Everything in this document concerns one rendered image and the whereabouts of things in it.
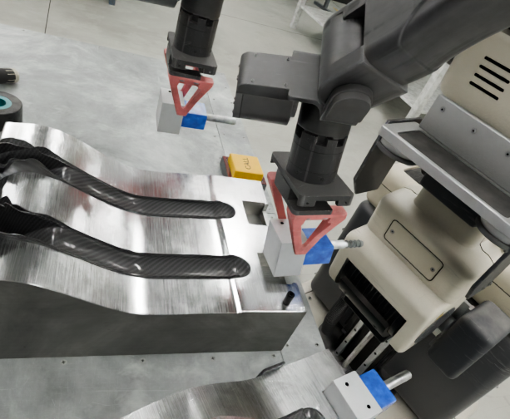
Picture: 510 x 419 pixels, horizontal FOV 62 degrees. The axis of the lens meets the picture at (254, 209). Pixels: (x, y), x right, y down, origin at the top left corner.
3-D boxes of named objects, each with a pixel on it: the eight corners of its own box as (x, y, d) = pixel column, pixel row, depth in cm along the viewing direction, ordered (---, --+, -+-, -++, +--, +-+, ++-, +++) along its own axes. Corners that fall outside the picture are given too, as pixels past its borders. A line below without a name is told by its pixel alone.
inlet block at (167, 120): (228, 126, 77) (236, 101, 74) (233, 142, 74) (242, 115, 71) (155, 115, 73) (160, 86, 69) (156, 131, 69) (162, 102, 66)
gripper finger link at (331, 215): (279, 268, 49) (297, 199, 44) (262, 230, 55) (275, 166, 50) (332, 264, 51) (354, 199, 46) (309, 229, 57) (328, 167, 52)
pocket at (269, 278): (277, 271, 62) (286, 253, 59) (287, 301, 58) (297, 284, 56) (248, 269, 60) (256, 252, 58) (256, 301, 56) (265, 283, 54)
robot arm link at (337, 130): (371, 85, 40) (359, 69, 45) (300, 73, 40) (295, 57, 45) (350, 150, 44) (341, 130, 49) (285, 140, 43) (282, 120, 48)
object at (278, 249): (349, 247, 61) (359, 216, 58) (364, 270, 57) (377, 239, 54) (262, 251, 57) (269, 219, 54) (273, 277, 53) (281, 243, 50)
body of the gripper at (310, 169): (296, 211, 45) (313, 147, 41) (268, 164, 53) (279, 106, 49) (351, 209, 47) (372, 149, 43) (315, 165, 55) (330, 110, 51)
